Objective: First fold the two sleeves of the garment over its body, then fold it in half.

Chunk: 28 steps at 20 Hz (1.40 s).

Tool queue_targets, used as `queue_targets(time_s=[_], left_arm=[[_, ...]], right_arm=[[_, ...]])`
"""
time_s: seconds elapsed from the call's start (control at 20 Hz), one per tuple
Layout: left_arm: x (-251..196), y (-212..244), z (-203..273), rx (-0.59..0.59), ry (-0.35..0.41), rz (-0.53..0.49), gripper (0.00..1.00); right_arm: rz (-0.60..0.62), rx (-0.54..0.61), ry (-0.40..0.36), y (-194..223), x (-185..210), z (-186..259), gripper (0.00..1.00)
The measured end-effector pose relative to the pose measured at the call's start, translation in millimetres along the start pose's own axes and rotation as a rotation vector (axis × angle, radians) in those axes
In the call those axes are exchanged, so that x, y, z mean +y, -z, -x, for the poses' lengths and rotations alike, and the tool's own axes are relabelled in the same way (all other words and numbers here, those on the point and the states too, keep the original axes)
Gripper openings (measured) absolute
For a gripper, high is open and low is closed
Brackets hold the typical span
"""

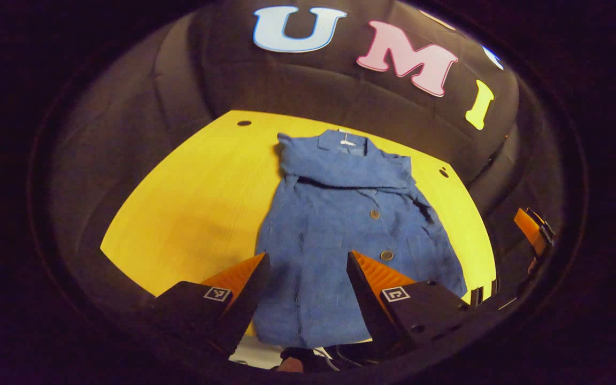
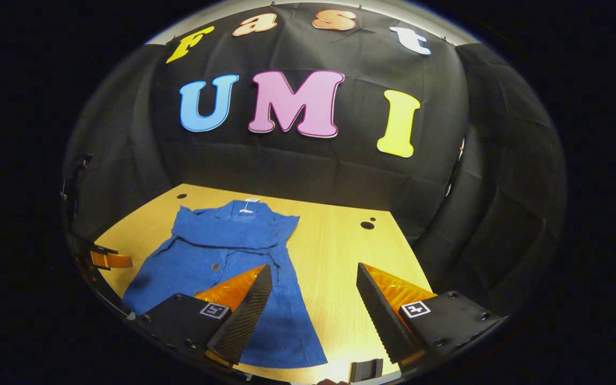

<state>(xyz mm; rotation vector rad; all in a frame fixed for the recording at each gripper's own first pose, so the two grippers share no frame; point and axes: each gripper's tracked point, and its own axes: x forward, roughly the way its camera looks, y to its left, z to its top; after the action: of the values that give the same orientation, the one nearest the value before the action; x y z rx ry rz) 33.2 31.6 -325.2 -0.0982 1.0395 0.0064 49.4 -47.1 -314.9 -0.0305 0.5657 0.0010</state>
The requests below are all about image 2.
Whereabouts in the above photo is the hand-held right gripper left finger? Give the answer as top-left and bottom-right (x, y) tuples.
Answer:
(134, 264), (274, 368)

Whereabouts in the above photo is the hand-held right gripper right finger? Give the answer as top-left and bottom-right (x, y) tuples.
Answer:
(356, 262), (505, 372)

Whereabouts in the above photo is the blue jacket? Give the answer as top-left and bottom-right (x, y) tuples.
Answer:
(122, 199), (329, 369)

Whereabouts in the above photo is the white cable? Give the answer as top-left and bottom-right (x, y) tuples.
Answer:
(444, 136), (466, 198)

